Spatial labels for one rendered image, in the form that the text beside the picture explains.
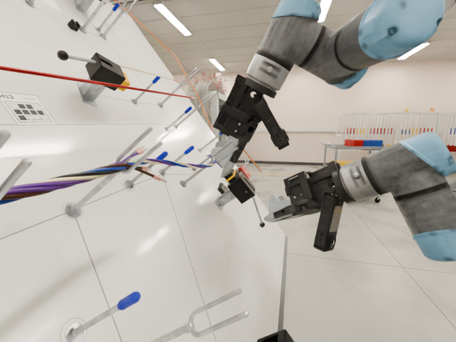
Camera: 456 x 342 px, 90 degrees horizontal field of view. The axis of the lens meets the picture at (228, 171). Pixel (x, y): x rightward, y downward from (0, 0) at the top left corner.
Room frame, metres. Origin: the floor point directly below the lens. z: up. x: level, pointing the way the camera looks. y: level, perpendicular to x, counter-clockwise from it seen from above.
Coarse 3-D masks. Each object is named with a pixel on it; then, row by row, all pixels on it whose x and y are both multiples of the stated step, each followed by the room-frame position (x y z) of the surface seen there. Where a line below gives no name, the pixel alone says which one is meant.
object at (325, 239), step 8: (328, 200) 0.43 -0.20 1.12; (336, 200) 0.43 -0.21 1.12; (328, 208) 0.43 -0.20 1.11; (336, 208) 0.43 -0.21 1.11; (320, 216) 0.43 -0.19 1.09; (328, 216) 0.42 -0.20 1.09; (336, 216) 0.43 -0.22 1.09; (320, 224) 0.43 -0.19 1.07; (328, 224) 0.42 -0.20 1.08; (336, 224) 0.44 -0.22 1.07; (320, 232) 0.43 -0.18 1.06; (328, 232) 0.42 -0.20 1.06; (336, 232) 0.44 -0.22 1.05; (320, 240) 0.42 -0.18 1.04; (328, 240) 0.42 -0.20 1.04; (320, 248) 0.42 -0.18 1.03; (328, 248) 0.42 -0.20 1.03
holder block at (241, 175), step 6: (240, 174) 0.52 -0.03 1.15; (240, 180) 0.51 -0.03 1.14; (246, 180) 0.53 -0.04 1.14; (228, 186) 0.51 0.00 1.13; (234, 186) 0.51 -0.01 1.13; (240, 186) 0.51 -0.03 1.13; (246, 186) 0.51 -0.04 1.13; (252, 186) 0.54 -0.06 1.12; (234, 192) 0.51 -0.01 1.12; (240, 192) 0.51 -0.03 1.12; (252, 192) 0.51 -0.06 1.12; (240, 198) 0.51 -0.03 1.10; (246, 198) 0.51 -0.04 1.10
